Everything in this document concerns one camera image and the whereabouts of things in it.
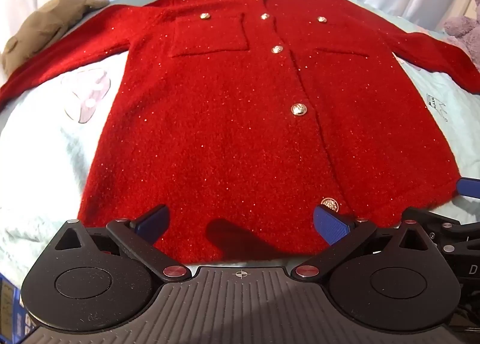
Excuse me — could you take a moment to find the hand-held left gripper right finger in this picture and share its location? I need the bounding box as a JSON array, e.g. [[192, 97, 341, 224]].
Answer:
[[294, 204, 432, 280]]

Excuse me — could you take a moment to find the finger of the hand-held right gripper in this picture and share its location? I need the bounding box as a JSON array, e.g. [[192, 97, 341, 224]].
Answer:
[[402, 207, 466, 234], [458, 177, 480, 198]]

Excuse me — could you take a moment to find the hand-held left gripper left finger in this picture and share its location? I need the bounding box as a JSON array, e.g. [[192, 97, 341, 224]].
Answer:
[[54, 204, 193, 282]]

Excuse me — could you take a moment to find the red knit cardigan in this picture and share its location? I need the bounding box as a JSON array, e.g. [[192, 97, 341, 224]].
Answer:
[[0, 0, 480, 265]]

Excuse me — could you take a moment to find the light green printed blanket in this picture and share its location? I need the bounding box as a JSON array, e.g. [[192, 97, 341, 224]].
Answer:
[[0, 0, 480, 330]]

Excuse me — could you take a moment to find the purple plush toy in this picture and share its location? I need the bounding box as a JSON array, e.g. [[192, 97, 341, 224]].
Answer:
[[443, 2, 480, 57]]

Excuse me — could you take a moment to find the blue box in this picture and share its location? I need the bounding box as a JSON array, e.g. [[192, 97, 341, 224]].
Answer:
[[0, 276, 35, 344]]

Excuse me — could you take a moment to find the brown plush toy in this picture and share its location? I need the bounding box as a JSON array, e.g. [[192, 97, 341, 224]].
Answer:
[[1, 0, 110, 76]]

